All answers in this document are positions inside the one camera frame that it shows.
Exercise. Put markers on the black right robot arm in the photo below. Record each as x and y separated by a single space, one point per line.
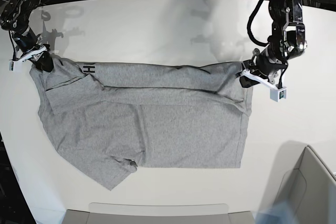
15 17

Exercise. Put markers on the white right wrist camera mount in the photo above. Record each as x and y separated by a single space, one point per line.
15 64

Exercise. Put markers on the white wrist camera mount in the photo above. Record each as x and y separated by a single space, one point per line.
276 93
15 64

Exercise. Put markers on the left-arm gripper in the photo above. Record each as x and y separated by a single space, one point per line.
263 64

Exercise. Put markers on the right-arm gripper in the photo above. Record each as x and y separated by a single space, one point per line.
27 41

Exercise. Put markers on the beige plastic bin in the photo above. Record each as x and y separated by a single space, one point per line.
313 184

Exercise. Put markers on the grey T-shirt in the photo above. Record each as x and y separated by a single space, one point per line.
108 119

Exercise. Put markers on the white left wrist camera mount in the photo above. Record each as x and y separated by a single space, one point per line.
276 93

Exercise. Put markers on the blue translucent bag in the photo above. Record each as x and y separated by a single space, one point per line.
283 212

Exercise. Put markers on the grey front tray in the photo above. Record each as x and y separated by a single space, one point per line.
113 213

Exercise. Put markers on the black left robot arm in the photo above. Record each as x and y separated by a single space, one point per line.
287 41

